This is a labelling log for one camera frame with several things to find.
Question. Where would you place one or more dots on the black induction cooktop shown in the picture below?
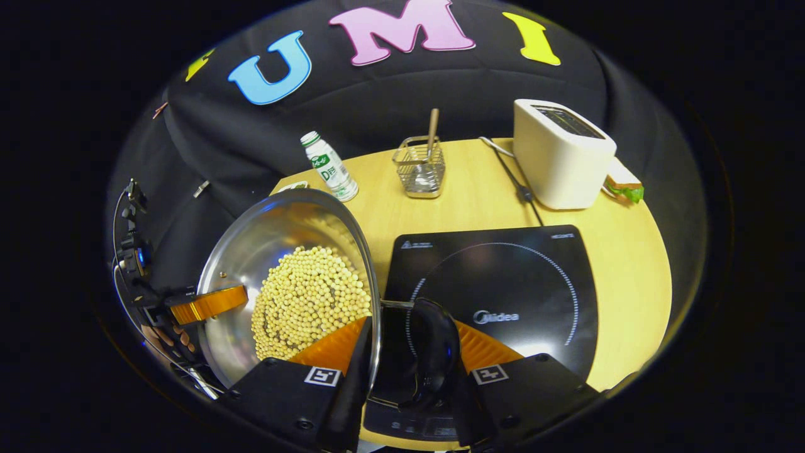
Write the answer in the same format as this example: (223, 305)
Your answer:
(522, 277)

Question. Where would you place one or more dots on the white plastic bottle green label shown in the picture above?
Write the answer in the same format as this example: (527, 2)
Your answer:
(330, 170)

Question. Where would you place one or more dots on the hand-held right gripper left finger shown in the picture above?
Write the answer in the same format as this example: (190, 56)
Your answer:
(349, 409)

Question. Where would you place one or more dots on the white divided sauce dish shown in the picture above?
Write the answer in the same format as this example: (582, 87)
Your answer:
(294, 186)

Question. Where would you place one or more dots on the pile of soybeans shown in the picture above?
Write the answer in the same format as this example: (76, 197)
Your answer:
(308, 302)

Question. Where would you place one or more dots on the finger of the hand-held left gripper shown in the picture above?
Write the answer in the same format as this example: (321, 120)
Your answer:
(207, 304)

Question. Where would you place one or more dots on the silver clip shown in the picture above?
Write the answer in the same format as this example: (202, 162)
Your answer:
(201, 189)

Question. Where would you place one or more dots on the black backdrop cloth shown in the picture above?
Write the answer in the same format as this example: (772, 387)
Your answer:
(440, 94)

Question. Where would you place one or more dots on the white toaster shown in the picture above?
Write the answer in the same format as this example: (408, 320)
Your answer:
(560, 163)

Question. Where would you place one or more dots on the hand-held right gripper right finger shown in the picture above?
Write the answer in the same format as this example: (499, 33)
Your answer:
(475, 418)

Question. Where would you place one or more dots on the wooden stick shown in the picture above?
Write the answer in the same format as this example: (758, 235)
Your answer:
(433, 132)

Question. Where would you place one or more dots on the toy sandwich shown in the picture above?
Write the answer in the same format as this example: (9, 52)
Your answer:
(622, 182)

